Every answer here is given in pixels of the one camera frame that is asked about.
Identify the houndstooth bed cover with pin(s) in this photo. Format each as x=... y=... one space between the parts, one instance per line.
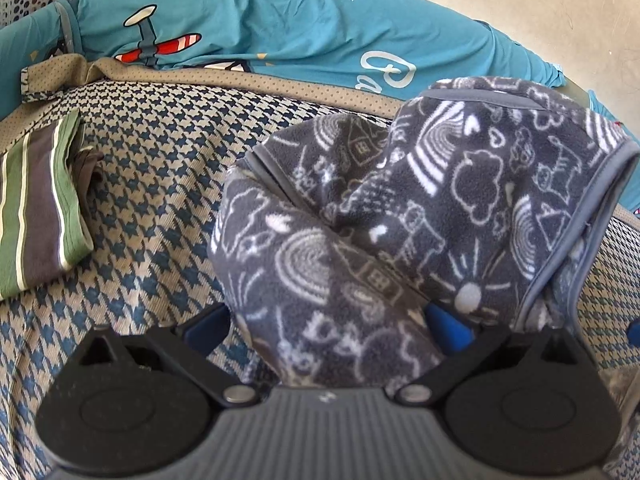
x=165 y=240

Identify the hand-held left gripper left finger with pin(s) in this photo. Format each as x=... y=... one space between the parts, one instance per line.
x=206 y=331

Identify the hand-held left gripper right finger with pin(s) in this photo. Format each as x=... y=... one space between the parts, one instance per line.
x=450 y=332

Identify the teal star print cushion cover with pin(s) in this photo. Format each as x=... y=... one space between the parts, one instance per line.
x=275 y=20

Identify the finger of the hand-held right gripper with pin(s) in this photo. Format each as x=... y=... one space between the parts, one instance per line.
x=634 y=332

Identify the green striped folded garment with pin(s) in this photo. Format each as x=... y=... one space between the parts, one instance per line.
x=35 y=220

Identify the grey printed fleece jacket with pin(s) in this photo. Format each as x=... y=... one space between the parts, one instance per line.
x=400 y=210

